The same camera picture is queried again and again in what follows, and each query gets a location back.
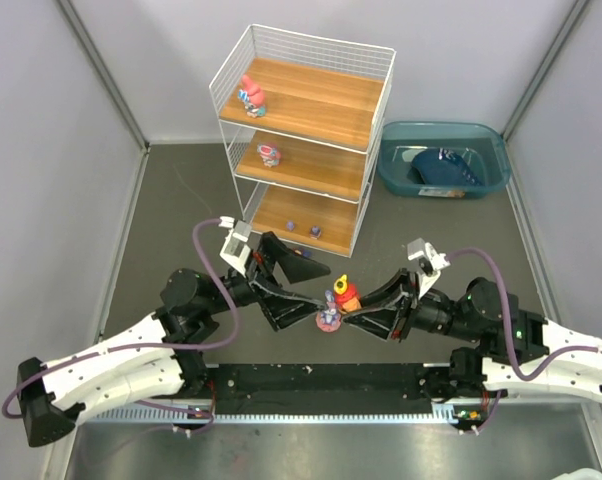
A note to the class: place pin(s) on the pink toy with goggles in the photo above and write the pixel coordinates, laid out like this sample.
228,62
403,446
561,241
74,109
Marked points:
269,154

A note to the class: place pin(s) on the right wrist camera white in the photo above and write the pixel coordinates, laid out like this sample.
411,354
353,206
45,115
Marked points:
429,260

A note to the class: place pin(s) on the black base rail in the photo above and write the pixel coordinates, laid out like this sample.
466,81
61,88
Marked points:
329,389

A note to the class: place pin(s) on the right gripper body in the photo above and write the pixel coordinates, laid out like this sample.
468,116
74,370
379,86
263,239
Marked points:
410,304

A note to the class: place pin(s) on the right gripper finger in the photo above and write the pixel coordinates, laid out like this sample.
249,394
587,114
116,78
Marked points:
394,295
380,323

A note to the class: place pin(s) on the purple figurine on striped base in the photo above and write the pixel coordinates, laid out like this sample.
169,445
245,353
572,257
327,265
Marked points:
315,232

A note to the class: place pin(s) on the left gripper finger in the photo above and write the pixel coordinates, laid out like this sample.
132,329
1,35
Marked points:
281,308
296,267

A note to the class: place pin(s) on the pink rabbit toy blue bow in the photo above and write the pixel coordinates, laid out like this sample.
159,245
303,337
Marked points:
252,97

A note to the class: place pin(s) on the yellow bear ice cream cone toy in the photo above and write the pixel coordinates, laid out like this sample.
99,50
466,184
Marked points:
346,295

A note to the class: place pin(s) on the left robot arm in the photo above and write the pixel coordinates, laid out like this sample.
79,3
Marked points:
162,354

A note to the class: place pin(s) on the dark blue pouch in bin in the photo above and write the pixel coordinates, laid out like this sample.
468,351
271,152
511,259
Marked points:
444,167

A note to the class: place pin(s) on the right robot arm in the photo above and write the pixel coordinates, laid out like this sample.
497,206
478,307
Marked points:
522,352

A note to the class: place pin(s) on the navy bird toy red hat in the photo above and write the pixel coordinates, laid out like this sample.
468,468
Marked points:
303,253

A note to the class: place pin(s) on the teal plastic bin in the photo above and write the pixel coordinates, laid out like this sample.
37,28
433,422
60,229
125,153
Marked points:
481,147

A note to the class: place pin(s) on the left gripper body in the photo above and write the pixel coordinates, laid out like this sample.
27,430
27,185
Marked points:
256,286

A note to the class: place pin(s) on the purple bunny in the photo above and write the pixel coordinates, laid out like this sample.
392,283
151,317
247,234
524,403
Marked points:
329,319

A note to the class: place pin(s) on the white wire wooden shelf rack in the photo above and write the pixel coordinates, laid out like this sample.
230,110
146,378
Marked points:
325,104

